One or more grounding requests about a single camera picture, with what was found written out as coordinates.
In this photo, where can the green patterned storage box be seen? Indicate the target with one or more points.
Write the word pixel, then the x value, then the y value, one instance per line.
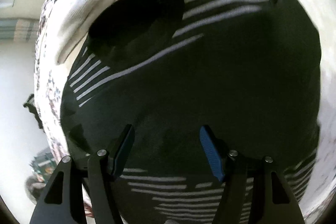
pixel 43 165

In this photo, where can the black object beside bed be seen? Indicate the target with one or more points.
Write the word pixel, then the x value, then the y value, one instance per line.
pixel 30 105

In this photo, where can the striped window curtain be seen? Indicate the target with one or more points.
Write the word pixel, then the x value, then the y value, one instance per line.
pixel 19 30

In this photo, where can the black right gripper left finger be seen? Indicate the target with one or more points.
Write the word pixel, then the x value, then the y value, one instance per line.
pixel 62 198

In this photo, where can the black white-striped sweater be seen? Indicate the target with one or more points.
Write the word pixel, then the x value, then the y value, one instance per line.
pixel 246 69

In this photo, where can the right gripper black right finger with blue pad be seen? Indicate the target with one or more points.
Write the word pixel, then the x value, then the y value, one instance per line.
pixel 273 201

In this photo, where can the cream ribbed knit garment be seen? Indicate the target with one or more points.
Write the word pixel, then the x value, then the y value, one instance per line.
pixel 70 20

